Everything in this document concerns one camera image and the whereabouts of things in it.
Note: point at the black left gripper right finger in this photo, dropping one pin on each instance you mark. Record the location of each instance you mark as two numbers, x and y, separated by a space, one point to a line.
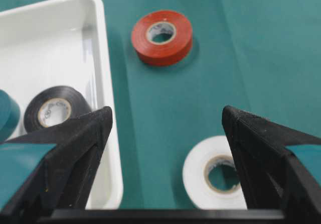
277 166

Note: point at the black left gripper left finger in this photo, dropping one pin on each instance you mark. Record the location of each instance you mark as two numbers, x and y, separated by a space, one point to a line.
52 167

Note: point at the black tape roll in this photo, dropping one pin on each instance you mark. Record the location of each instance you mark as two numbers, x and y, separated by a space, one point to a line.
54 106

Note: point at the teal green tape roll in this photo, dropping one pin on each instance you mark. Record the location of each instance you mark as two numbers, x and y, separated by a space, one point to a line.
10 115

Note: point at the white tape roll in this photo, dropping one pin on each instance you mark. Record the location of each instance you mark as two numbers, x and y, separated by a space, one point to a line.
210 177

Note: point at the white plastic tray case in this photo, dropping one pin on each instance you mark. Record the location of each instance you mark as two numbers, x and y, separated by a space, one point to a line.
56 42

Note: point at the red tape roll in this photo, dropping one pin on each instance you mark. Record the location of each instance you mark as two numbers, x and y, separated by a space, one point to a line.
162 38

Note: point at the green table cloth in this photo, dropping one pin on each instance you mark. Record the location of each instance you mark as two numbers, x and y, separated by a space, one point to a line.
261 56

